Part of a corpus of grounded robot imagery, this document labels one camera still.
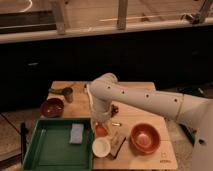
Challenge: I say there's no metal measuring cup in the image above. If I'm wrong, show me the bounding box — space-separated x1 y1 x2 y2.
62 87 73 103

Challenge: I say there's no black wooden block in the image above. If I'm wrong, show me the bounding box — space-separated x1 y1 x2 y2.
110 132 126 158

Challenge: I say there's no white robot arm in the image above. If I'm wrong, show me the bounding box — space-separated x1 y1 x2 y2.
88 73 213 171

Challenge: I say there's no green plastic tray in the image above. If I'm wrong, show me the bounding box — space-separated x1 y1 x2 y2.
22 118 94 171

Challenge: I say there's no white paper cup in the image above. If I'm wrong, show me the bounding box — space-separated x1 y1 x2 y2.
92 137 111 158

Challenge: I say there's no orange bowl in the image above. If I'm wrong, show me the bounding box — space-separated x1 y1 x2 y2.
130 123 160 155

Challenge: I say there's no blue grey sponge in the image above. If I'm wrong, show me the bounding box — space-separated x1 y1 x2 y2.
69 123 84 144

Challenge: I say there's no bunch of dark grapes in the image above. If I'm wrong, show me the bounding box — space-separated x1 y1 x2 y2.
111 104 119 117

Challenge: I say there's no dark red bowl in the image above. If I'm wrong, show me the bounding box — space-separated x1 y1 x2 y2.
40 98 64 118

